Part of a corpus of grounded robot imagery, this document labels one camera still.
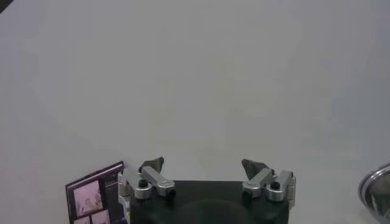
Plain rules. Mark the stainless steel steamer basket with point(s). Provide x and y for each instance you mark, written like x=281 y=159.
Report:
x=376 y=194

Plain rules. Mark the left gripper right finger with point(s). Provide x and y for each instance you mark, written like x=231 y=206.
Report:
x=262 y=179

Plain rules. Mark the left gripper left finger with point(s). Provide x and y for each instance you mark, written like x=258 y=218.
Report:
x=152 y=181

